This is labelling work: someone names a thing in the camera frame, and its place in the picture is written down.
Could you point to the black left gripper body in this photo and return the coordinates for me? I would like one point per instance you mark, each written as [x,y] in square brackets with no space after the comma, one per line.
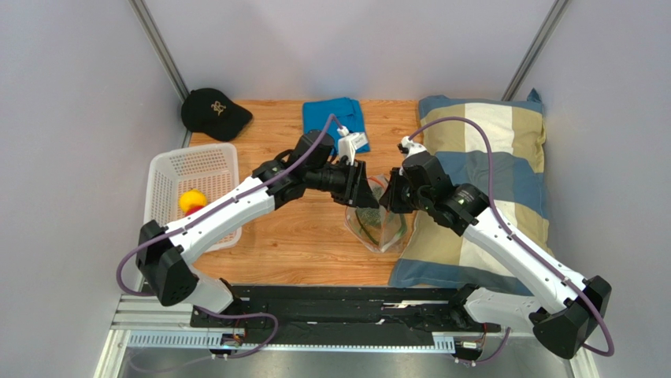
[348,194]

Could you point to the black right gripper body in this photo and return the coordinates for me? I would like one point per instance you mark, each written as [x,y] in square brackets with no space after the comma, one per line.
[399,190]

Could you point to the clear zip top bag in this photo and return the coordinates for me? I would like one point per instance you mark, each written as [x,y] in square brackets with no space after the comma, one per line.
[379,230]

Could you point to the red fake apple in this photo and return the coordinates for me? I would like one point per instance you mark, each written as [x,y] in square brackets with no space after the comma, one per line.
[194,209]

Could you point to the yellow fake pear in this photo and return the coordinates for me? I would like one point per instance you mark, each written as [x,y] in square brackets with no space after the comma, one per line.
[191,198]

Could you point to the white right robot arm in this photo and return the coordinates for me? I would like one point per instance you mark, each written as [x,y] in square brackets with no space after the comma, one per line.
[565,311]

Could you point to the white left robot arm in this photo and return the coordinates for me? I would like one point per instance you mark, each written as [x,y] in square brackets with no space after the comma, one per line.
[166,254]

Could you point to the green netted fake melon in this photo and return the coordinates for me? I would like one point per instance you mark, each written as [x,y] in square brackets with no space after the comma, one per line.
[370,218]

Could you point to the folded blue shirt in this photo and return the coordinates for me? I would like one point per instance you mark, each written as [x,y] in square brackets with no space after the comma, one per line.
[347,111]

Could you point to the white plastic basket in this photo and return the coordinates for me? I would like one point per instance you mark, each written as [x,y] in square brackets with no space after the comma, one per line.
[212,169]

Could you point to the black baseball cap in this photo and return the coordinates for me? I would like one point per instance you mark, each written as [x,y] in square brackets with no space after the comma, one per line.
[210,112]

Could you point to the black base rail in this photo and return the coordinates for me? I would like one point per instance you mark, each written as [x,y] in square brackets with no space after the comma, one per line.
[309,318]

